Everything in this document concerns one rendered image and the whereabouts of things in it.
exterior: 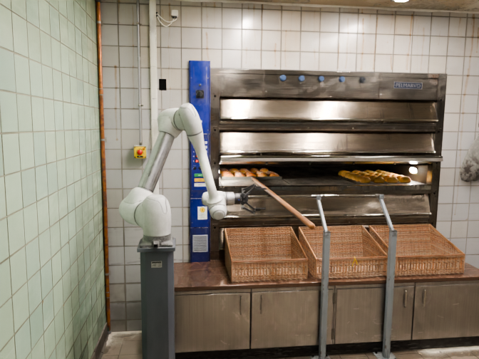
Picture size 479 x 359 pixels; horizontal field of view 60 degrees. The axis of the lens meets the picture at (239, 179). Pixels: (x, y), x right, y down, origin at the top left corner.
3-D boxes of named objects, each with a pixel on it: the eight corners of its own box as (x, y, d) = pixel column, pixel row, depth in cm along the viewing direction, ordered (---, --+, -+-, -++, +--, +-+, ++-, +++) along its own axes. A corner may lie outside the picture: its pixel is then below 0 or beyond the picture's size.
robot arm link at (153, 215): (153, 238, 226) (153, 199, 223) (134, 232, 238) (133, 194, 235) (177, 233, 238) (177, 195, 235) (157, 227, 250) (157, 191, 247)
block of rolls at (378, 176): (336, 174, 421) (336, 169, 420) (382, 174, 427) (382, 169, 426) (361, 183, 361) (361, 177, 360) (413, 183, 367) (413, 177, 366)
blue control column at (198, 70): (189, 256, 532) (189, 84, 504) (202, 256, 534) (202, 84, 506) (190, 330, 342) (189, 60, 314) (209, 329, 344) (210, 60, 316)
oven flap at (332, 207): (219, 218, 335) (219, 194, 339) (429, 215, 356) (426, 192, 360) (219, 218, 331) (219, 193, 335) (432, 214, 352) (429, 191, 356)
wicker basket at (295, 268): (223, 261, 338) (223, 227, 334) (291, 258, 346) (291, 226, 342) (229, 283, 290) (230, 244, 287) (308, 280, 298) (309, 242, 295)
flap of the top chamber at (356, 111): (219, 120, 325) (219, 97, 329) (435, 122, 346) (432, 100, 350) (220, 118, 321) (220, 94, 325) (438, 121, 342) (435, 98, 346)
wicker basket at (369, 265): (296, 258, 345) (297, 226, 342) (361, 256, 353) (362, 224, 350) (314, 280, 298) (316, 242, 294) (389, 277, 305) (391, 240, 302)
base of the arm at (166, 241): (138, 250, 224) (138, 240, 223) (142, 238, 246) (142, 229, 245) (172, 249, 227) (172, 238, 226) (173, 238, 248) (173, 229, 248)
